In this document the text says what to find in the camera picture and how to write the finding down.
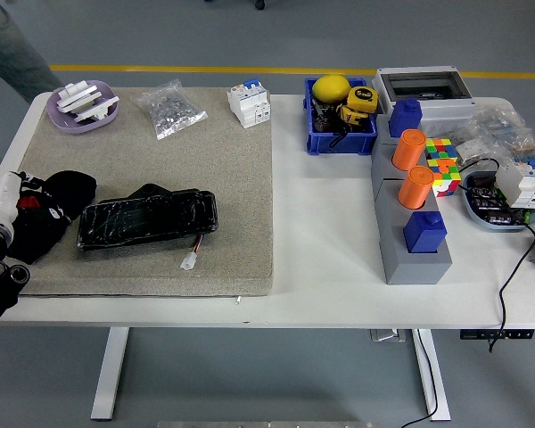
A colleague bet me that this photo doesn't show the black power cable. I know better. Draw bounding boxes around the black power cable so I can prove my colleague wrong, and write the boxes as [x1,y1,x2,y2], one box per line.
[488,222,535,353]

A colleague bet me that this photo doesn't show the yellow ball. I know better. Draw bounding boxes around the yellow ball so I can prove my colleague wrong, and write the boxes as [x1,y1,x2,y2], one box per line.
[311,74,352,104]

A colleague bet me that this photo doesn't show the large white circuit breaker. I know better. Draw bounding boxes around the large white circuit breaker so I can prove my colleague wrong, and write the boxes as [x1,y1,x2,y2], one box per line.
[494,153,535,210]

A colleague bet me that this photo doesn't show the grey enclosure box clear lid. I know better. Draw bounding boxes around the grey enclosure box clear lid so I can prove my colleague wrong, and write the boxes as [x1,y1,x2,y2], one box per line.
[372,66,476,124]

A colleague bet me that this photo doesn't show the black floor cable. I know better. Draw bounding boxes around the black floor cable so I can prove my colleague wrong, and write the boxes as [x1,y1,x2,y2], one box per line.
[400,329,439,428]

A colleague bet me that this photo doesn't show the white plastic part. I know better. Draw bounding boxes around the white plastic part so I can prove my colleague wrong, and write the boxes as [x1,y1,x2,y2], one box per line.
[73,95,119,124]
[55,79,103,113]

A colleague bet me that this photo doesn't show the purple tray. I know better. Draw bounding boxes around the purple tray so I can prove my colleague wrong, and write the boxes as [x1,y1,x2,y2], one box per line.
[45,79,120,135]

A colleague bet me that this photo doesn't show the blue plastic bin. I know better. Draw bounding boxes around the blue plastic bin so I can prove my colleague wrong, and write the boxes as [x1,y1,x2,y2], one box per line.
[303,78,379,156]

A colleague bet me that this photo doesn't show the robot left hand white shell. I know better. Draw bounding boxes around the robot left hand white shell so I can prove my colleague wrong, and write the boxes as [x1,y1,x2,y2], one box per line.
[0,171,73,228]

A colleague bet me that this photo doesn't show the clear bag with white part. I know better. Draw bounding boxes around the clear bag with white part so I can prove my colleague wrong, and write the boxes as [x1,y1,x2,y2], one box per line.
[454,136,490,167]

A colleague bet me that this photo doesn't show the grey-brown mat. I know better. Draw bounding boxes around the grey-brown mat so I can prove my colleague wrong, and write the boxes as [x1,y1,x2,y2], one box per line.
[8,86,276,298]

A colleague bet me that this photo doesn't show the grey peg holder block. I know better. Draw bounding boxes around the grey peg holder block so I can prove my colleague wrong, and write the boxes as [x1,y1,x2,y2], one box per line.
[369,113,455,286]

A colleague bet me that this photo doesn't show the clear bag of screws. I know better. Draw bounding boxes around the clear bag of screws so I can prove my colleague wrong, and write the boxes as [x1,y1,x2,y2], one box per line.
[131,78,210,142]

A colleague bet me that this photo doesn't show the yellow black tape measure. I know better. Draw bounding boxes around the yellow black tape measure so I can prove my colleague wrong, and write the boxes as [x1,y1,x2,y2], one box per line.
[346,86,380,113]

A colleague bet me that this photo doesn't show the blue square peg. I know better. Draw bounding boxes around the blue square peg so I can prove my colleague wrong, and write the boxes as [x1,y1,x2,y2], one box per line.
[403,211,449,255]
[387,98,424,138]

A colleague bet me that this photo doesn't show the person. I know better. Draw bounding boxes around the person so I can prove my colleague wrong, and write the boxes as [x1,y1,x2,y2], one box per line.
[0,0,64,104]

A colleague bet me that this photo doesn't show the clear bag of components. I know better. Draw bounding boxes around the clear bag of components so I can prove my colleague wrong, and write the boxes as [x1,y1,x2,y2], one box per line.
[470,105,535,157]

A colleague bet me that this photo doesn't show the silver bracket under table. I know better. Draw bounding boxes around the silver bracket under table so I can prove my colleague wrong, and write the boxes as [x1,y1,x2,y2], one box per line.
[368,328,407,343]

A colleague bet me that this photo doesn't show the dark electronic modules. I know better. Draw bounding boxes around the dark electronic modules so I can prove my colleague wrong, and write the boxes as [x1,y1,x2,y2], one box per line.
[467,175,532,224]

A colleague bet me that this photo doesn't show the thin black wire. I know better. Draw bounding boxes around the thin black wire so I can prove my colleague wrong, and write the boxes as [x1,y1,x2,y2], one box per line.
[457,156,503,193]

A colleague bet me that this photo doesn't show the red wire with white connector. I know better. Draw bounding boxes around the red wire with white connector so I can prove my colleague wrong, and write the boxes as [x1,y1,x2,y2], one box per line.
[179,234,205,271]

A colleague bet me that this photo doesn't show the dark hand tool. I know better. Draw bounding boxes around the dark hand tool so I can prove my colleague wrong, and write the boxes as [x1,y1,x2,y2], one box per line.
[310,96,341,134]

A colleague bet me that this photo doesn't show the yellow black tool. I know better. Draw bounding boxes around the yellow black tool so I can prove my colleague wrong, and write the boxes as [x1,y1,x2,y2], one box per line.
[338,104,370,127]

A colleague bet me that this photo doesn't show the white table leg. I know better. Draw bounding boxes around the white table leg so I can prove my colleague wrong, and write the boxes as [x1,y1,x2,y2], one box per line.
[90,328,130,421]
[412,328,451,423]

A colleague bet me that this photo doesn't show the black desk control panel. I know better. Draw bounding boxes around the black desk control panel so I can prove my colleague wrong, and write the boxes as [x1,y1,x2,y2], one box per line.
[459,328,535,341]

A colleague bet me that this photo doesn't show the orange cylinder peg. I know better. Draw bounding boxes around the orange cylinder peg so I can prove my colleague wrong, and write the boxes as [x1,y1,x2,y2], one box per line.
[398,166,434,210]
[391,128,427,172]

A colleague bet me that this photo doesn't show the black glossy panel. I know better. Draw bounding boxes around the black glossy panel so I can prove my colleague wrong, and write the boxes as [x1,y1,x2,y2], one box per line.
[75,183,218,253]

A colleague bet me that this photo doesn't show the white circuit breaker blue switch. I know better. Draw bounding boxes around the white circuit breaker blue switch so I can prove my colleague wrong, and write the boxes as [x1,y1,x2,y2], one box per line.
[226,78,272,129]

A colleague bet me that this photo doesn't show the colourful puzzle cube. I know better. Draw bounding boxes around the colourful puzzle cube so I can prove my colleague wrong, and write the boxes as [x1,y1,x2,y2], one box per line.
[424,137,458,162]
[425,158,463,199]

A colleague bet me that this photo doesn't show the blue-grey tray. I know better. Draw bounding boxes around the blue-grey tray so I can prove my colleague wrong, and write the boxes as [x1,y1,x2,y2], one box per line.
[461,169,535,234]

